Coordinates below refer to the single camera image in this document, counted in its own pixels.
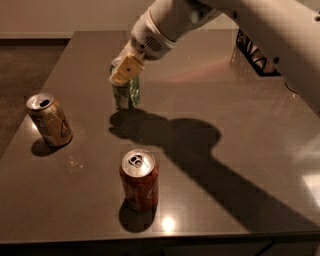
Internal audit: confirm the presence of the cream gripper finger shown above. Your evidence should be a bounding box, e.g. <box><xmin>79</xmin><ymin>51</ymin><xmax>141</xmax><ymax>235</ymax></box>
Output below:
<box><xmin>109</xmin><ymin>54</ymin><xmax>144</xmax><ymax>86</ymax></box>
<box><xmin>114</xmin><ymin>41</ymin><xmax>136</xmax><ymax>66</ymax></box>

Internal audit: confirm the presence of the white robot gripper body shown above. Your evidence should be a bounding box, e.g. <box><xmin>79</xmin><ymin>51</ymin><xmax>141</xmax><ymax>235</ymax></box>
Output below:
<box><xmin>131</xmin><ymin>8</ymin><xmax>176</xmax><ymax>61</ymax></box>

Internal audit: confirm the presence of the green soda can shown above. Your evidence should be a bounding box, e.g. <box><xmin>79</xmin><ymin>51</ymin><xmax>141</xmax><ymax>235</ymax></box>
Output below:
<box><xmin>109</xmin><ymin>76</ymin><xmax>140</xmax><ymax>109</ymax></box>

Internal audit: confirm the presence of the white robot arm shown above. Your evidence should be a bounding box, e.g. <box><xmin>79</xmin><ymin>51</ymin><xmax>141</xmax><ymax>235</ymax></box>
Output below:
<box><xmin>110</xmin><ymin>0</ymin><xmax>320</xmax><ymax>112</ymax></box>

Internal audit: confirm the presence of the orange soda can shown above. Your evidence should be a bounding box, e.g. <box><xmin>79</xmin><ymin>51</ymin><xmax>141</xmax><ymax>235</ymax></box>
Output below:
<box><xmin>26</xmin><ymin>93</ymin><xmax>73</xmax><ymax>147</ymax></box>

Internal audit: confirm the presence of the red soda can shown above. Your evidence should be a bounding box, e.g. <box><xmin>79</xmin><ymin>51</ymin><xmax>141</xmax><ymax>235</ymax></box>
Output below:
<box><xmin>120</xmin><ymin>149</ymin><xmax>159</xmax><ymax>212</ymax></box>

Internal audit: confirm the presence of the black wire basket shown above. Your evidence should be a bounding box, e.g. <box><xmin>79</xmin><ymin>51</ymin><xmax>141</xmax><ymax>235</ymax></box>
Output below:
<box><xmin>236</xmin><ymin>29</ymin><xmax>280</xmax><ymax>77</ymax></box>

